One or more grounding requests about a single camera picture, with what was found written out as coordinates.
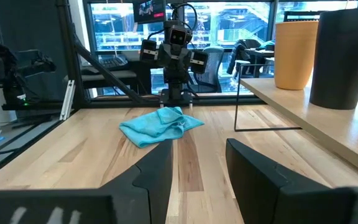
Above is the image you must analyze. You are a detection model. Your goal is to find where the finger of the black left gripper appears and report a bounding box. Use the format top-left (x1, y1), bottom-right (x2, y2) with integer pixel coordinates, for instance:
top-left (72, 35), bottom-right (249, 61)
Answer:
top-left (157, 43), bottom-right (176, 67)
top-left (175, 43), bottom-right (193, 68)

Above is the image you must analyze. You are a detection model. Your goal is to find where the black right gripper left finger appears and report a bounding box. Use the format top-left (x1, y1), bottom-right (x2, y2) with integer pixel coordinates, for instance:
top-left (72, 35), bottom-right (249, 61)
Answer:
top-left (0, 139), bottom-right (174, 224)

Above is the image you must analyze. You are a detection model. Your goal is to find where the black keyboard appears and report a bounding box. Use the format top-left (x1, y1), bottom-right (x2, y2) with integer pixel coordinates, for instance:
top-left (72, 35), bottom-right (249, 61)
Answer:
top-left (98, 55), bottom-right (129, 70)

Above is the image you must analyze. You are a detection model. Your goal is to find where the small video screen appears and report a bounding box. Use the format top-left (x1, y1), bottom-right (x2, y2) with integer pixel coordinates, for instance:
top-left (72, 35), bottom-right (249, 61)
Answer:
top-left (132, 0), bottom-right (167, 25)

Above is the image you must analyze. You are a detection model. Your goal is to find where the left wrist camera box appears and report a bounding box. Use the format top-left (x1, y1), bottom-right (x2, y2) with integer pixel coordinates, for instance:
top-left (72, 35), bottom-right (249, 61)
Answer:
top-left (165, 21), bottom-right (190, 47)

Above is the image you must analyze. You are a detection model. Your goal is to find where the wooden shelf with black legs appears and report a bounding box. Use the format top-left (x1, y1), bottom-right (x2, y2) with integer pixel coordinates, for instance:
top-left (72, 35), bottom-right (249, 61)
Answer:
top-left (234, 63), bottom-right (358, 183)

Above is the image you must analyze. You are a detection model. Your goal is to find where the dark desk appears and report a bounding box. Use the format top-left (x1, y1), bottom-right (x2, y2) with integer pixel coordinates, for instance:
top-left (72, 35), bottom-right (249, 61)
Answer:
top-left (244, 46), bottom-right (275, 78)

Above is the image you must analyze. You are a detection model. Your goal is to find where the chair with dark jacket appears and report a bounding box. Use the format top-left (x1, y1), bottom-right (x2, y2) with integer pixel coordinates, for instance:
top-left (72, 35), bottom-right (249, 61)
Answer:
top-left (226, 39), bottom-right (262, 77)

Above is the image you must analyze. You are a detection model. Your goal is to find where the white aluminium bracket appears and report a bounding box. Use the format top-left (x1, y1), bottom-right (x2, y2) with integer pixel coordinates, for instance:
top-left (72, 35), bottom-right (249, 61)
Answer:
top-left (59, 79), bottom-right (76, 121)

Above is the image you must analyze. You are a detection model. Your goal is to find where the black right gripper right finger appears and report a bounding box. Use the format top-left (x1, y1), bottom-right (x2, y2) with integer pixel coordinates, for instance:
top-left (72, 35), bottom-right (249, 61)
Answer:
top-left (225, 138), bottom-right (358, 224)

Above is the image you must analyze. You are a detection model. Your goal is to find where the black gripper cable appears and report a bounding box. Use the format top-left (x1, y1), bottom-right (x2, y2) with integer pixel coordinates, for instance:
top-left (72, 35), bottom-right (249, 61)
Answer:
top-left (171, 2), bottom-right (198, 32)

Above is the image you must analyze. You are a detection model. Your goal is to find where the yellow cup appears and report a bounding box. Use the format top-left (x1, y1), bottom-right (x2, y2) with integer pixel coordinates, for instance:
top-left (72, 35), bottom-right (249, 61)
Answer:
top-left (273, 20), bottom-right (319, 91)

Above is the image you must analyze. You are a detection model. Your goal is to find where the grey desk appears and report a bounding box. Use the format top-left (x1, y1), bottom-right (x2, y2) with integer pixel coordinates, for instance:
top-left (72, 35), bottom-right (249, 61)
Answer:
top-left (80, 60), bottom-right (152, 94)

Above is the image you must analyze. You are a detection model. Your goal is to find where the grey mesh office chair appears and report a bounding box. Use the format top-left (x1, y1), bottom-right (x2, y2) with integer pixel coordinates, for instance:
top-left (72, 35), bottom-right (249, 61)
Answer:
top-left (188, 45), bottom-right (226, 94)

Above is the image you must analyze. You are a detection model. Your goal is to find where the blue folded cloth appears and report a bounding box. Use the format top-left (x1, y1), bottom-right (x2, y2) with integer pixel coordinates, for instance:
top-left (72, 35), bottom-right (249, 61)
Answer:
top-left (119, 106), bottom-right (205, 149)

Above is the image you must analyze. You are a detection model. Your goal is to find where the black cup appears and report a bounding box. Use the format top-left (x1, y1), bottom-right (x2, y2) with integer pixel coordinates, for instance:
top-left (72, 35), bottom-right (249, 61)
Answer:
top-left (309, 7), bottom-right (358, 110)

